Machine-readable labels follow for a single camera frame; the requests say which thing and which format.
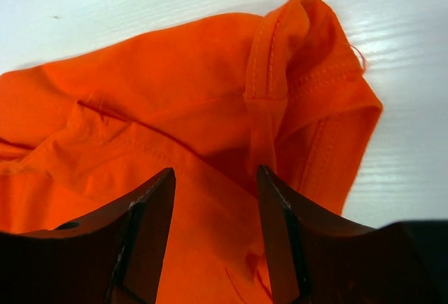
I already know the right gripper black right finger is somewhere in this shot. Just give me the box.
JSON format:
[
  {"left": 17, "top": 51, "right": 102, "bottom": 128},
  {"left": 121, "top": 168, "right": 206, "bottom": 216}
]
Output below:
[{"left": 257, "top": 165, "right": 447, "bottom": 303}]

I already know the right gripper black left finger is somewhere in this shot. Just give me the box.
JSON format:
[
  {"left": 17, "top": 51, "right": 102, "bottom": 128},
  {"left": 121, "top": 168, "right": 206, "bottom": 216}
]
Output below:
[{"left": 1, "top": 168, "right": 176, "bottom": 303}]

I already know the orange t shirt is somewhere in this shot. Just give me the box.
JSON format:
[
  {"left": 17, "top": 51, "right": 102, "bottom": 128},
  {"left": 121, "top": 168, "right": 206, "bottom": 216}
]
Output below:
[{"left": 1, "top": 0, "right": 382, "bottom": 303}]

